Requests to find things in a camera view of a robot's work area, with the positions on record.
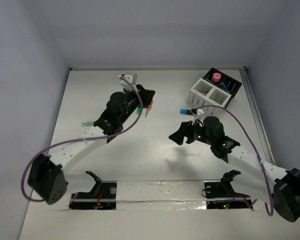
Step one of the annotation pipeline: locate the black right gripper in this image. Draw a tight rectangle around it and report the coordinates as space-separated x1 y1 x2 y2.
168 117 214 146

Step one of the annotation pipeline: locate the orange folding marker pen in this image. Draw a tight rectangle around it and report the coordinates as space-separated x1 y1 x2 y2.
145 100 154 117

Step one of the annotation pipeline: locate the green folding marker pen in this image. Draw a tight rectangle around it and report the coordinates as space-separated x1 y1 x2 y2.
81 121 94 126

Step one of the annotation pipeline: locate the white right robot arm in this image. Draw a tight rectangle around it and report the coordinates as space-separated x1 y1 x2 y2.
168 116 300 223

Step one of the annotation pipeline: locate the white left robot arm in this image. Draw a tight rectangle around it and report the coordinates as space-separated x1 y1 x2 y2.
21 84 156 205

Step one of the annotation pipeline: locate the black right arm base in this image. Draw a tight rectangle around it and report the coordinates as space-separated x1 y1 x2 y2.
201 170 251 200

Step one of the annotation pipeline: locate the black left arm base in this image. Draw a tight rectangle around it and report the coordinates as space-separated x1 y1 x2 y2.
68 171 117 210

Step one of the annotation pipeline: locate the green highlighter black body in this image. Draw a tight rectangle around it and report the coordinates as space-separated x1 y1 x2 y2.
136 107 142 115

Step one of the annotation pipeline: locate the blue highlighter black body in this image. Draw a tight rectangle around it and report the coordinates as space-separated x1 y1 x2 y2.
179 109 193 116

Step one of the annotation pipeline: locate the white slotted organizer box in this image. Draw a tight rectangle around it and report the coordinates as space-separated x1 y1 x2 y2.
186 78 226 107

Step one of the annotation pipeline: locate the black slotted organizer box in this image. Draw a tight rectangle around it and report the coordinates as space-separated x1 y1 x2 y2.
203 67 242 108

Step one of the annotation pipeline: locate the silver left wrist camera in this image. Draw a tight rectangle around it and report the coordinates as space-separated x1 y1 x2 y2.
118 73 137 92

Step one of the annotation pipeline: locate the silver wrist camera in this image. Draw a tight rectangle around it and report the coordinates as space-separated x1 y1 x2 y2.
190 108 205 125
118 73 137 92

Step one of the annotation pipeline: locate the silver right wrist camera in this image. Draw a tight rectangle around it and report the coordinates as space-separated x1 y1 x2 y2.
190 108 205 125

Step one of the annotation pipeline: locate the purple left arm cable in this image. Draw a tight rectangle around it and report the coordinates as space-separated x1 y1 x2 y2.
20 76 145 202

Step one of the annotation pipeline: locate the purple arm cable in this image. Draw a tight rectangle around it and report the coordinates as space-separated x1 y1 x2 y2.
193 104 275 217
20 76 145 202

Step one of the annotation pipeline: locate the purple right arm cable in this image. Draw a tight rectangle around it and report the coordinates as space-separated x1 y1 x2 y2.
193 104 275 217

